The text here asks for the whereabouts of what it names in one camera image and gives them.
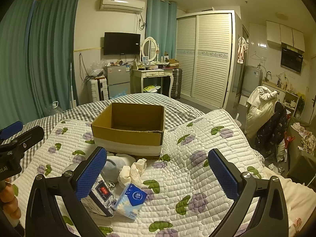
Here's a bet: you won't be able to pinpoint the blue tissue pack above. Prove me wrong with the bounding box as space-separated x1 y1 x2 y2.
114 183 147 220

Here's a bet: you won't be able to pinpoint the cream lace cloth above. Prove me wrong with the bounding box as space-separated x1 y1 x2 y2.
118 158 147 188

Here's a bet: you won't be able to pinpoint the person's left hand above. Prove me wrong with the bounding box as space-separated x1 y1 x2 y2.
1 179 21 219

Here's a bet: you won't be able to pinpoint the clear water jug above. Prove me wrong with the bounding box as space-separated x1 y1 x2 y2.
44 101 63 117

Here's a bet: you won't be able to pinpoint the dark printed tissue box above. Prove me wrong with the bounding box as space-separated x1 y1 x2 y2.
81 175 117 217

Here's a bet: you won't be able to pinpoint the white suitcase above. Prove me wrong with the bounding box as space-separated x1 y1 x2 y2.
87 76 109 102

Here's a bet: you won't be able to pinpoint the blue grey plush toy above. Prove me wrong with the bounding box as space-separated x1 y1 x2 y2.
101 153 136 183

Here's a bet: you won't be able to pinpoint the white floral quilt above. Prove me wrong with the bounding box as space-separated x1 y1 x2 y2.
12 109 307 237

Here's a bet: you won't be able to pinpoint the brown cardboard box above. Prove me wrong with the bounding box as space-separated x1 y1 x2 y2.
91 102 165 158

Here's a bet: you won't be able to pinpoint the chair piled with clothes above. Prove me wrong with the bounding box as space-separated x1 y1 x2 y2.
245 86 287 157

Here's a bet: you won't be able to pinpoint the teal window curtain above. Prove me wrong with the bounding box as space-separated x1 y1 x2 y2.
1 0 78 128

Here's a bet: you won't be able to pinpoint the small grey refrigerator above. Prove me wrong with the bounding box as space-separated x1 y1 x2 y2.
104 65 131 99

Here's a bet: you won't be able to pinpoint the white dressing table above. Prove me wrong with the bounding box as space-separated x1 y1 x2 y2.
132 69 174 98

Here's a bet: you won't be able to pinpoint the grey washing machine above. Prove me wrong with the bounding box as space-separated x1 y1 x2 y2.
242 66 262 97

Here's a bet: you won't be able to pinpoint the grey checked bed sheet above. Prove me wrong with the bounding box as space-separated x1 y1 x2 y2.
2 92 206 181

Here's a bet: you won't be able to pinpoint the oval vanity mirror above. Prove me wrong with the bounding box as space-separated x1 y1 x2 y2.
140 36 159 62

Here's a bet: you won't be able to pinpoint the dark suitcase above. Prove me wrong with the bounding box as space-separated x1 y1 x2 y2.
171 68 182 99

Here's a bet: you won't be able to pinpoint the white air conditioner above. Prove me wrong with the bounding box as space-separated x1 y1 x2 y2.
99 0 145 13

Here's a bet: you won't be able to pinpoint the black range hood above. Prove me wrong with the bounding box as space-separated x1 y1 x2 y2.
281 47 303 74

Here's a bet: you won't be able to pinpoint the hanging pink garment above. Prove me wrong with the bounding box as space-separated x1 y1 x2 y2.
237 36 248 64

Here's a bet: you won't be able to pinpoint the teal curtain by wardrobe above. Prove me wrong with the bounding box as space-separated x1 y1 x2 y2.
146 0 177 58

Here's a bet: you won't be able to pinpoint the white kitchen cabinets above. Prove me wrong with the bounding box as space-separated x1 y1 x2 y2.
266 21 305 53

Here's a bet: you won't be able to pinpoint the white louvered wardrobe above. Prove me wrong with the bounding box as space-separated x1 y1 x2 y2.
176 10 243 110

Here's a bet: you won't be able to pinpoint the black wall television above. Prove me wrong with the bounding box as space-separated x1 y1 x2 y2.
103 32 141 55

